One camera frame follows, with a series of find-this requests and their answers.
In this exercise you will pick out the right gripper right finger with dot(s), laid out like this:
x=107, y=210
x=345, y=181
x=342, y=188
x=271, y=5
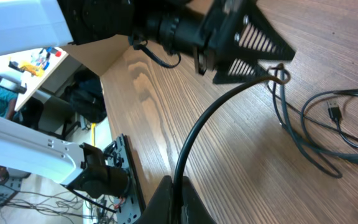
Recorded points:
x=193, y=210

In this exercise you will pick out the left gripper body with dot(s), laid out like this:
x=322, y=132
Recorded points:
x=217, y=39

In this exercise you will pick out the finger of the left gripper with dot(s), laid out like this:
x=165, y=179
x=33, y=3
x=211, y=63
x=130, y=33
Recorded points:
x=238, y=71
x=258, y=37

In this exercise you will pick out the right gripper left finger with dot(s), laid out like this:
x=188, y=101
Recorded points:
x=158, y=209

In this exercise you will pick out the black backpack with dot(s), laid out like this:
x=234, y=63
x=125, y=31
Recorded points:
x=85, y=96

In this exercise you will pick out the background desk with clutter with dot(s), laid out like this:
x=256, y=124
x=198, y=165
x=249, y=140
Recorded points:
x=31, y=68

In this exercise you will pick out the seated person in teal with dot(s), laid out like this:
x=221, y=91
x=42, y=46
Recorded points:
x=29, y=115

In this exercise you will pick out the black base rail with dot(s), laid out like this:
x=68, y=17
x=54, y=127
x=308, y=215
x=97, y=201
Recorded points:
x=129, y=202

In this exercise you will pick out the floor cable clutter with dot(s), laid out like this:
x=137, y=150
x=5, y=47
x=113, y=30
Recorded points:
x=54, y=205

